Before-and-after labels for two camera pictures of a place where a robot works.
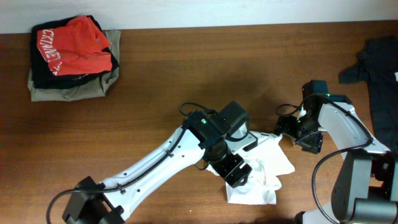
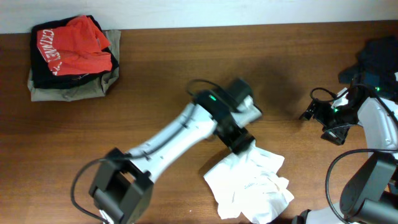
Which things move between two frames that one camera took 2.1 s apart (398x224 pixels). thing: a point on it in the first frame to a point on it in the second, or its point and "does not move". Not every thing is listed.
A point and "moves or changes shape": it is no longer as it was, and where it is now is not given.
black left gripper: [234, 171] to [241, 142]
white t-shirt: [267, 162] moves or changes shape
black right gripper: [311, 142] to [325, 123]
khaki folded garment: [93, 89] does not move
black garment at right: [377, 65] does not move
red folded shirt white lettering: [76, 48] does not move
